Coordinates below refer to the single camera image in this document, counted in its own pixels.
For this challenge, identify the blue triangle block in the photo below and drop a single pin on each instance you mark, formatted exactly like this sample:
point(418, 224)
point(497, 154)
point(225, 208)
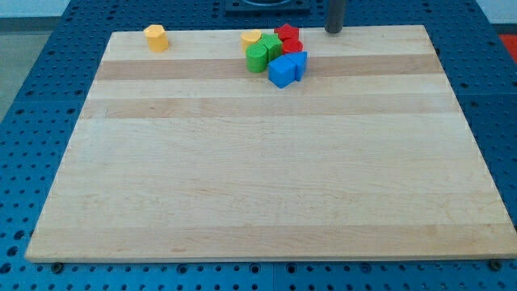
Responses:
point(299, 59)

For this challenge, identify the blue cube block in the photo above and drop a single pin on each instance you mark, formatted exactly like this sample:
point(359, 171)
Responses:
point(281, 71)

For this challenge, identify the red star block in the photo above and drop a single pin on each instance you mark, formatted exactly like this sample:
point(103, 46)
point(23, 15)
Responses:
point(286, 32)

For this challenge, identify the green cylinder block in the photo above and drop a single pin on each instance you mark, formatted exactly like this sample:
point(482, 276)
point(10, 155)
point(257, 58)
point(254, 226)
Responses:
point(256, 58)

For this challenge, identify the green star block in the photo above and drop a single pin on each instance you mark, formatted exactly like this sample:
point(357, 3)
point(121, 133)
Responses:
point(273, 45)

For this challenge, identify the yellow hexagon block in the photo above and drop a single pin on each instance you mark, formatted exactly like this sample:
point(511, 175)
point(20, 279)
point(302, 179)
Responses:
point(156, 37)

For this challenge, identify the wooden board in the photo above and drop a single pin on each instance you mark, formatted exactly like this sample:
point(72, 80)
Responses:
point(186, 156)

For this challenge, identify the red circle block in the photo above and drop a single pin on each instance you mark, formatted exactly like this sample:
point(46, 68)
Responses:
point(291, 45)

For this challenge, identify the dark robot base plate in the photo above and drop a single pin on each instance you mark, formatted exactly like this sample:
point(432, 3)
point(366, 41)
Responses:
point(241, 7)

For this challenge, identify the yellow heart block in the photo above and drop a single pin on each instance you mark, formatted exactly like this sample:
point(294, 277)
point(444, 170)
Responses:
point(250, 37)

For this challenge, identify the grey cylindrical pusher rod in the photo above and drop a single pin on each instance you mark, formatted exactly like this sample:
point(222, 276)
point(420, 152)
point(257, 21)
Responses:
point(335, 16)

